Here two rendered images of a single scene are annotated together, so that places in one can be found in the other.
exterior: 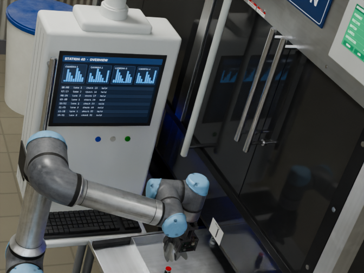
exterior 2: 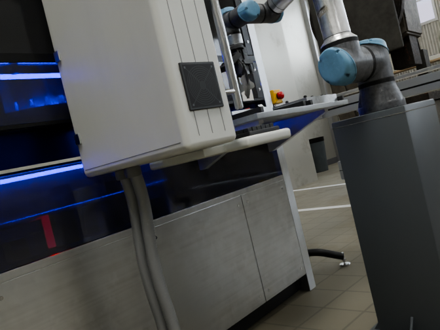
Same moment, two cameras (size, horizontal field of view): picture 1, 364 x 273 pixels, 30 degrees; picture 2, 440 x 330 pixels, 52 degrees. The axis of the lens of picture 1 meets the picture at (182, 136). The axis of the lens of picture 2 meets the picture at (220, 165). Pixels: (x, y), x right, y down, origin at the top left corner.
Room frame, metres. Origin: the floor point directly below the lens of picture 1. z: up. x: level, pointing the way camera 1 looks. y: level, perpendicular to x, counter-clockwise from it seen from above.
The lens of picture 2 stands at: (2.42, 1.63, 0.78)
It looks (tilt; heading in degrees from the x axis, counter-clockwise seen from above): 1 degrees down; 255
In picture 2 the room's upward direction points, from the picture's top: 14 degrees counter-clockwise
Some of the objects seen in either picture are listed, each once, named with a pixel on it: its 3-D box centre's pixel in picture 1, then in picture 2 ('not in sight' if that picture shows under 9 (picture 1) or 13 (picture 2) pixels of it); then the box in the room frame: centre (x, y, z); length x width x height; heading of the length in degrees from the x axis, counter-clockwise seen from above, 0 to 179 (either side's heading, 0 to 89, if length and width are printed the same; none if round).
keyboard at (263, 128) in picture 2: (88, 221); (216, 141); (2.03, 0.26, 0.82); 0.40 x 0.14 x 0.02; 119
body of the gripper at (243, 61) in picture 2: (184, 231); (239, 61); (1.76, -0.09, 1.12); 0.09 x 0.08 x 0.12; 33
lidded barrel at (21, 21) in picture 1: (42, 59); not in sight; (4.10, 1.06, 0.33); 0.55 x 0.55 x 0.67
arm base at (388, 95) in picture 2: not in sight; (379, 95); (1.47, 0.33, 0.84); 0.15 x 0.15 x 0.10
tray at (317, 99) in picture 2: not in sight; (289, 109); (1.53, -0.22, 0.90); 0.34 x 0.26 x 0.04; 123
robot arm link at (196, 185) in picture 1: (194, 192); (229, 23); (1.76, -0.09, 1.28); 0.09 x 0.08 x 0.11; 110
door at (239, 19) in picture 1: (230, 87); not in sight; (2.10, -0.12, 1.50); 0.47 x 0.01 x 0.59; 33
